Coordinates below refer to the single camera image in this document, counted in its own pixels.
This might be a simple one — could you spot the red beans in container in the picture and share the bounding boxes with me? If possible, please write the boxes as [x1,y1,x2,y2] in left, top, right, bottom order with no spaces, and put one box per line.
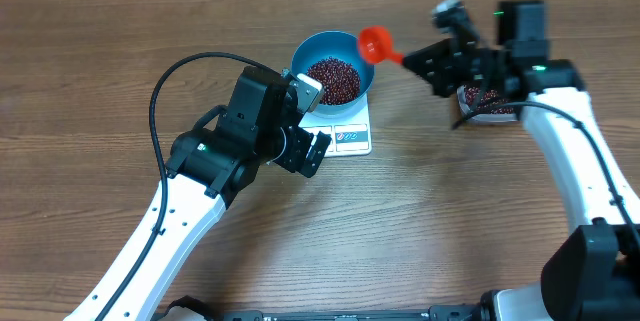
[463,87,508,110]

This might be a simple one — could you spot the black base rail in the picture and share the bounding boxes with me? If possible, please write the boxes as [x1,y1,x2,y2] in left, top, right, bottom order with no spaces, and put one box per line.
[154,295,481,321]

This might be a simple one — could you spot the clear plastic container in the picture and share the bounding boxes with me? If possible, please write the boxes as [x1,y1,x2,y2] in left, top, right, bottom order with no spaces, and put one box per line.
[457,86,517,125]

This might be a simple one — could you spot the white digital kitchen scale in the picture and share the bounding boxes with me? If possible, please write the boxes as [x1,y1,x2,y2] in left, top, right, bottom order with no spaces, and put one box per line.
[300,94,373,157]

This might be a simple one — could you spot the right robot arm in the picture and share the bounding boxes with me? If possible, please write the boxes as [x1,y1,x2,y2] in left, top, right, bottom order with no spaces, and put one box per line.
[402,0,639,320]

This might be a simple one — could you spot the orange scoop with blue handle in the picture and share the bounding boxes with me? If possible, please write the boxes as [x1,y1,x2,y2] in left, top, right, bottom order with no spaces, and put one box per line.
[357,26,404,65]

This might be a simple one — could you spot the red beans in bowl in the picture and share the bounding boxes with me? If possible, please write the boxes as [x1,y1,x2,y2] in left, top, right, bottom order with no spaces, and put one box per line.
[307,57,361,106]

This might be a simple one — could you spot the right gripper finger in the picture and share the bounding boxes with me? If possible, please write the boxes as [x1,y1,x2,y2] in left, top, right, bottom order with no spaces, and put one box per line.
[402,39,453,81]
[427,73,462,98]

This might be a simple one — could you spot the blue bowl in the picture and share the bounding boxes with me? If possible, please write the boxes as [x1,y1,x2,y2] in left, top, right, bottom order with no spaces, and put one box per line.
[291,31,375,100]

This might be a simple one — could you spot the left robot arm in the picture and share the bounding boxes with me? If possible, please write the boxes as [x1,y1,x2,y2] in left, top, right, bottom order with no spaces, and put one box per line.
[69,67,331,320]

